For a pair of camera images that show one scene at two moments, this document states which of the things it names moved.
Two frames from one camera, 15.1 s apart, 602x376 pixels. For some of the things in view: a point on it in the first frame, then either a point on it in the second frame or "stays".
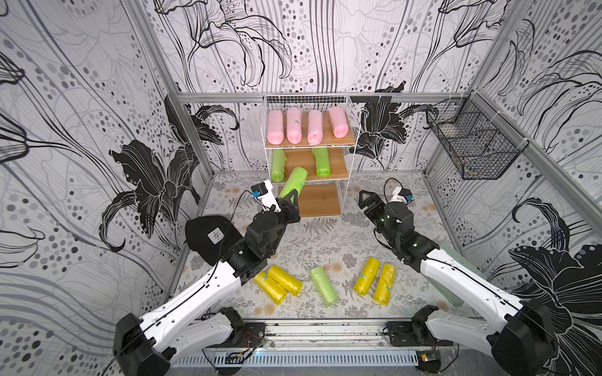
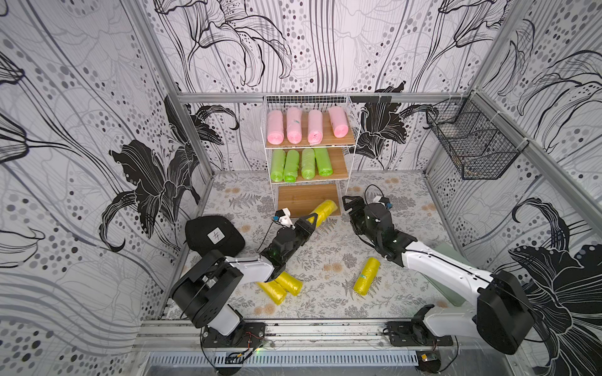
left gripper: [291, 211] to [306, 228]
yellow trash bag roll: [382, 291] to [324, 211]
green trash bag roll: [323, 167] stays
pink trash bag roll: [339, 121] stays
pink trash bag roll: [275, 131] stays
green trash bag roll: [278, 159] stays
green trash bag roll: [295, 181] to [291, 166]
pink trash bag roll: [294, 124] stays
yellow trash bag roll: [270, 287] stays
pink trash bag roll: [314, 127] stays
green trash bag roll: [324, 286] to [308, 164]
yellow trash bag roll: [288, 282] stays
